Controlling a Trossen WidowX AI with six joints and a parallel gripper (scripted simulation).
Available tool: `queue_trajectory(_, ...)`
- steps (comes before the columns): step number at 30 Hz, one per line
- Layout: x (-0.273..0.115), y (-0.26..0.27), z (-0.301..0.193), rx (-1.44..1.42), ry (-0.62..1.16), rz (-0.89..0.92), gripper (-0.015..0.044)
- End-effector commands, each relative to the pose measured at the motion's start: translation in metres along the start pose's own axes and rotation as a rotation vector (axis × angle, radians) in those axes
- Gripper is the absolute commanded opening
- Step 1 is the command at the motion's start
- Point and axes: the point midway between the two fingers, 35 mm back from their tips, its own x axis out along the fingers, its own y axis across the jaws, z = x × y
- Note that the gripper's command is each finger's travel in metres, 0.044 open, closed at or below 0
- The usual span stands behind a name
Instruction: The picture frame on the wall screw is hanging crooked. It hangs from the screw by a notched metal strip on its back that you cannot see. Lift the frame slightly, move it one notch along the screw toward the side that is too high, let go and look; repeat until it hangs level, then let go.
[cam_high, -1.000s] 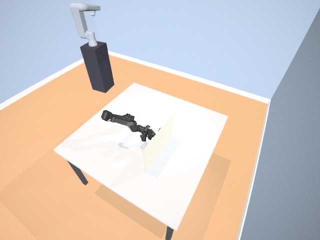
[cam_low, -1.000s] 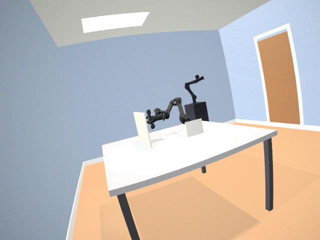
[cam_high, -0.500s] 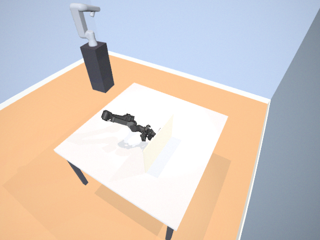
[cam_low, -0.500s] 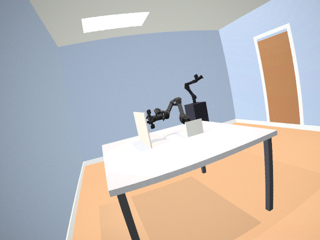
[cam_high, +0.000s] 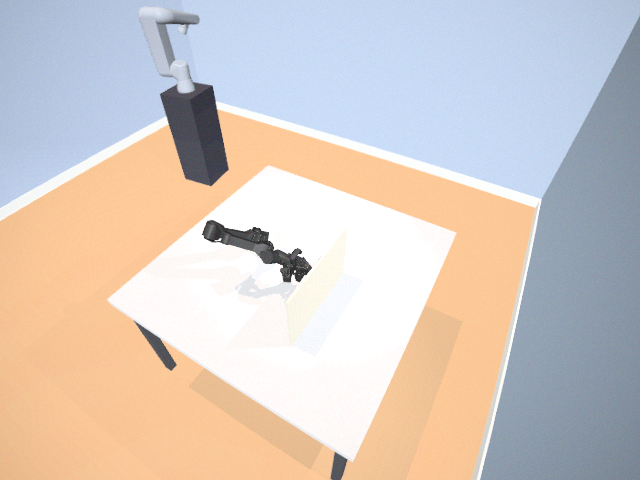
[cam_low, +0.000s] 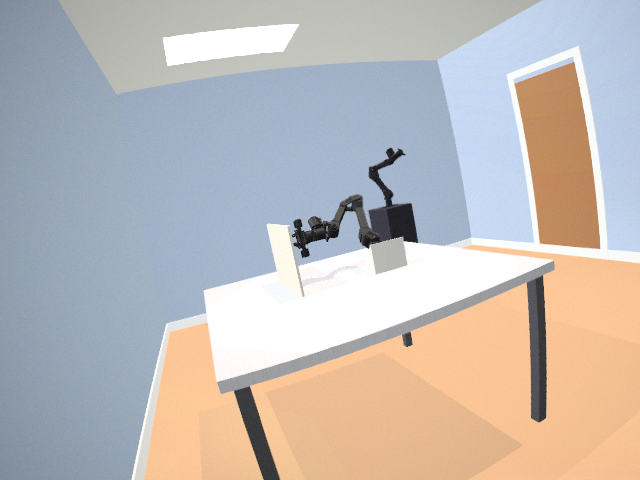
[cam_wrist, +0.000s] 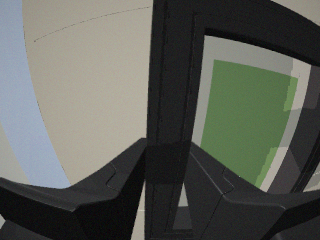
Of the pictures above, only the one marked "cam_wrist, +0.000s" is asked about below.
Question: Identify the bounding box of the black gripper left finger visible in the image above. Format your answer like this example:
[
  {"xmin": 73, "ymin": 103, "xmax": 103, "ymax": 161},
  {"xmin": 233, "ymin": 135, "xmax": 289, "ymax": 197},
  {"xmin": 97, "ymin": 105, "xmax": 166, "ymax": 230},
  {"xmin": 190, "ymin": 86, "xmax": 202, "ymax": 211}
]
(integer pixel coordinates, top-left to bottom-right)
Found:
[{"xmin": 0, "ymin": 139, "xmax": 147, "ymax": 240}]

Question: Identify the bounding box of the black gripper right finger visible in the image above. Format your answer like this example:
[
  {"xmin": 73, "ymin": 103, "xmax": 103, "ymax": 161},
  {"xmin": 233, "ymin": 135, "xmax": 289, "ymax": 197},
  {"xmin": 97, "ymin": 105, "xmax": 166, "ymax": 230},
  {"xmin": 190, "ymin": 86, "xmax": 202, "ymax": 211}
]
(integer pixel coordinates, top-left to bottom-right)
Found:
[{"xmin": 184, "ymin": 141, "xmax": 320, "ymax": 240}]

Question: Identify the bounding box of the black picture frame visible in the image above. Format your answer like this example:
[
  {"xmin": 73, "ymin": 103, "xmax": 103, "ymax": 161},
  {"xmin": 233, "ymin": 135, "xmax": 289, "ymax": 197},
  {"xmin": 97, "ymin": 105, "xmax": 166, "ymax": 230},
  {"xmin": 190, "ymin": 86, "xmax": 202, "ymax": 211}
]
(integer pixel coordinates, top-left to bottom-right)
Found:
[{"xmin": 144, "ymin": 0, "xmax": 320, "ymax": 240}]

